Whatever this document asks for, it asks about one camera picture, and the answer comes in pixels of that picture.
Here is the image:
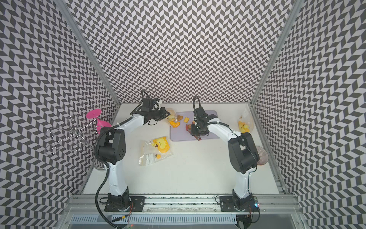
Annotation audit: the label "duck print resealable bag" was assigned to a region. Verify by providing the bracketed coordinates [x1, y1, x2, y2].
[238, 109, 255, 133]

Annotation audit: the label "red metal tongs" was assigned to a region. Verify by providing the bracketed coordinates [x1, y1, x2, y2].
[186, 123, 202, 141]

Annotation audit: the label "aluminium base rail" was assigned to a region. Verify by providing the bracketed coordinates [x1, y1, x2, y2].
[56, 194, 308, 229]

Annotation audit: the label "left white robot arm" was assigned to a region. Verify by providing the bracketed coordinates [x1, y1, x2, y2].
[94, 98, 170, 212]

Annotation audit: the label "pink plastic wine glass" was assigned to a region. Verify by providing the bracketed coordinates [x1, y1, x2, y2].
[86, 109, 112, 134]

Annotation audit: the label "orange fish shaped cookie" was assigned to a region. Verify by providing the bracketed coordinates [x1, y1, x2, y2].
[170, 121, 180, 128]

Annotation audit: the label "lavender plastic tray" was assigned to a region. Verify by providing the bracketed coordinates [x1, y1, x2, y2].
[170, 111, 219, 142]

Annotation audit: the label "chrome wire glass rack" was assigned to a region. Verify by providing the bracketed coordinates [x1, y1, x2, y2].
[43, 114, 98, 156]

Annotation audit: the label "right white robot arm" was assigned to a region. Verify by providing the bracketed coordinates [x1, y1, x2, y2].
[190, 106, 260, 211]

